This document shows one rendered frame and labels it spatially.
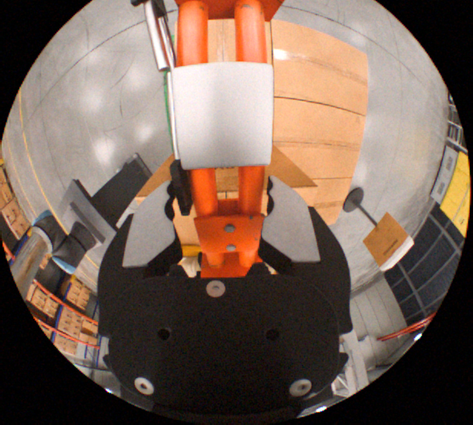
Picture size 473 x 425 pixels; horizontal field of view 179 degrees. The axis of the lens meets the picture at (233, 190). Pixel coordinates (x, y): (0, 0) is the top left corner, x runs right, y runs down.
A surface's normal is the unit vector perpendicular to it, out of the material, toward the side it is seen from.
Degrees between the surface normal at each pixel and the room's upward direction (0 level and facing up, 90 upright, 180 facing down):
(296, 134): 0
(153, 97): 0
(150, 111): 0
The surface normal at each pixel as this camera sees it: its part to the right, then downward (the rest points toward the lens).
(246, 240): 0.07, 0.52
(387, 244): -0.91, -0.33
